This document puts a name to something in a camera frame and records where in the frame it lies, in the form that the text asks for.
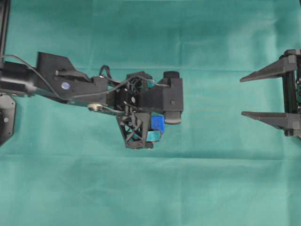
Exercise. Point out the green table cloth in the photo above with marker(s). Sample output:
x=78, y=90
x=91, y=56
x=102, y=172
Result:
x=68, y=166

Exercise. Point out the blue plastic block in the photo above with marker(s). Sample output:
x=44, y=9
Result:
x=157, y=123

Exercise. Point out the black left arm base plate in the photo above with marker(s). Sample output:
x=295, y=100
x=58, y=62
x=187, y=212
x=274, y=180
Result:
x=7, y=117

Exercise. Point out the black aluminium frame rail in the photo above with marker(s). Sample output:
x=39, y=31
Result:
x=4, y=16

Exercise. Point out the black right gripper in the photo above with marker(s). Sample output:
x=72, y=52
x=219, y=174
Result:
x=289, y=68

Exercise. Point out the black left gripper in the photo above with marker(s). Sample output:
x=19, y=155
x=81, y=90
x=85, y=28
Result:
x=134, y=127

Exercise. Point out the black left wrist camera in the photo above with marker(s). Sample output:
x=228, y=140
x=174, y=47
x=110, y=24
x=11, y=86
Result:
x=166, y=100

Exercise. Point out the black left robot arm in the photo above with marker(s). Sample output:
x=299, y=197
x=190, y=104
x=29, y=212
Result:
x=55, y=78

